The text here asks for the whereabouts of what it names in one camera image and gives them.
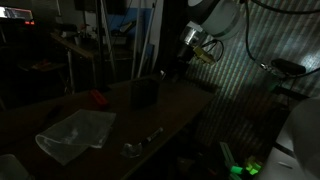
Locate green glowing object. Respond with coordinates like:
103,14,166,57
230,160,262,175

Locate dark flat tool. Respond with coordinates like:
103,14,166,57
45,105,64,122

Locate lit monitor screen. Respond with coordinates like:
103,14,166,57
0,6,33,21

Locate black box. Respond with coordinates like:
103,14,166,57
130,78,159,109

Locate white cloth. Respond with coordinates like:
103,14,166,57
35,109,116,166

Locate red block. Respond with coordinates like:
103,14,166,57
90,89,109,108

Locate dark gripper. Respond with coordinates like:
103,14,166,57
172,41,194,82

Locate black camera on stand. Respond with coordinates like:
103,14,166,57
271,59,306,76

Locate translucent cup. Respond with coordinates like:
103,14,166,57
0,154,29,180

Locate crumpled clear plastic piece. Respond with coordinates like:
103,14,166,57
121,143,143,158

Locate wooden side table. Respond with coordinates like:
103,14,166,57
50,32,97,92

